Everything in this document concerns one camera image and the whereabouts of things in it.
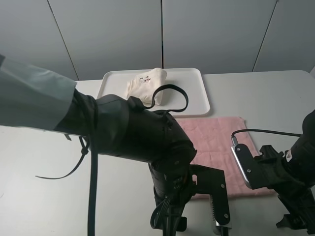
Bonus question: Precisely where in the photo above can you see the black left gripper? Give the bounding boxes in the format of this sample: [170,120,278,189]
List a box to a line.
[150,181,196,236]

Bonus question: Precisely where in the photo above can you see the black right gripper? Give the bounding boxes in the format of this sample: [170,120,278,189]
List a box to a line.
[258,145,315,235]

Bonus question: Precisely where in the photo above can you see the pink towel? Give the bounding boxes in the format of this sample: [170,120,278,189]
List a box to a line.
[177,117,275,198]

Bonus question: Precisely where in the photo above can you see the cream white towel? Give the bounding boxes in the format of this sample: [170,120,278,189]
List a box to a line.
[126,68,167,105]

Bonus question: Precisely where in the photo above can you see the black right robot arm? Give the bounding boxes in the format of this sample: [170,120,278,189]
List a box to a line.
[259,112,315,235]

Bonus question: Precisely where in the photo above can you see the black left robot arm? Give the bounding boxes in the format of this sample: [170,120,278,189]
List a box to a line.
[0,56,196,236]

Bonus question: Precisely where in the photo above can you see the white plastic tray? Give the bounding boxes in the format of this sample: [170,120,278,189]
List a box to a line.
[97,68,210,117]

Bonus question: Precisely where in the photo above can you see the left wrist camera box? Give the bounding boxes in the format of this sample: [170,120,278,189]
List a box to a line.
[209,195,232,236]

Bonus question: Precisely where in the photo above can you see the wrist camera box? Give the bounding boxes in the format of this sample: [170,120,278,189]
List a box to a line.
[231,144,260,189]
[209,195,232,236]

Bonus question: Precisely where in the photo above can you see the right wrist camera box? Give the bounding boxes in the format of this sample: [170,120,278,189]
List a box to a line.
[231,144,260,189]

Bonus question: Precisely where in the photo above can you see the black right camera cable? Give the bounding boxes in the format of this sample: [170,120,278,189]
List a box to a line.
[231,129,301,146]

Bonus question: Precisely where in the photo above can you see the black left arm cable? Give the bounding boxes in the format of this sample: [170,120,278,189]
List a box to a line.
[35,84,189,236]

